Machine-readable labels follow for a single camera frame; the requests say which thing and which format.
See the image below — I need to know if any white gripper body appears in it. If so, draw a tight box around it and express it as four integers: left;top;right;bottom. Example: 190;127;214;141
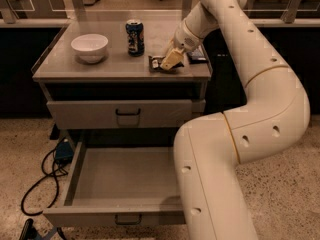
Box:
173;18;202;52

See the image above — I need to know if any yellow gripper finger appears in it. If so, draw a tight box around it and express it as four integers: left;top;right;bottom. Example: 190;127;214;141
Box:
160;48;183;70
165;39;174;55

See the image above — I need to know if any black rxbar chocolate bar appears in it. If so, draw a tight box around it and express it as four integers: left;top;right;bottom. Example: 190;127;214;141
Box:
148;56;184;73

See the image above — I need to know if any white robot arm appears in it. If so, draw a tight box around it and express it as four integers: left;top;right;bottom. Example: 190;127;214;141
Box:
161;0;310;240

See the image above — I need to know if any closed grey top drawer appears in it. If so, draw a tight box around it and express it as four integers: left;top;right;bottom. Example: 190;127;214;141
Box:
47;99;206;130

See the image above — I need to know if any grey drawer cabinet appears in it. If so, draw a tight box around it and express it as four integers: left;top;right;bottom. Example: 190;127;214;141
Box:
33;10;212;146

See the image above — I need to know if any open grey middle drawer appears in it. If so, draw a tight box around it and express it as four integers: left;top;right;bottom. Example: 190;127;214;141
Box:
44;142;185;227

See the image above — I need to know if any dark blue snack bar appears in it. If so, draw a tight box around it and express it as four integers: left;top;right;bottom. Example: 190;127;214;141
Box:
187;48;208;64

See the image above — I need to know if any blue soda can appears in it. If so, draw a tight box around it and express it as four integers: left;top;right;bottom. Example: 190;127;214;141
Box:
125;19;145;56

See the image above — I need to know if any white ceramic bowl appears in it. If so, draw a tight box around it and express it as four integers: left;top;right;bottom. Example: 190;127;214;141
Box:
71;34;109;64

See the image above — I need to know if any grey background table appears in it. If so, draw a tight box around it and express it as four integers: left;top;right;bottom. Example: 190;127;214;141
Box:
244;0;320;18

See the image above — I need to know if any blue power adapter box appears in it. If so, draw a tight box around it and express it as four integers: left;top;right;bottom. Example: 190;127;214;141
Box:
55;140;74;162

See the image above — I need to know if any black top drawer handle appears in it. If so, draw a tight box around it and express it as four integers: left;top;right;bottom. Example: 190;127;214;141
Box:
115;108;141;116

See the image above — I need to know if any black drawer handle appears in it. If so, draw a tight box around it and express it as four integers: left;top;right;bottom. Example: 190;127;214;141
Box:
114;214;142;226
115;108;141;116

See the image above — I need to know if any black floor cable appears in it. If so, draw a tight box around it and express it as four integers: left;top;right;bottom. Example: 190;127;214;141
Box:
20;147;70;216

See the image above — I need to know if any black middle drawer handle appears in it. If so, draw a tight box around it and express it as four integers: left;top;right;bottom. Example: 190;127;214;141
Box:
114;214;142;226

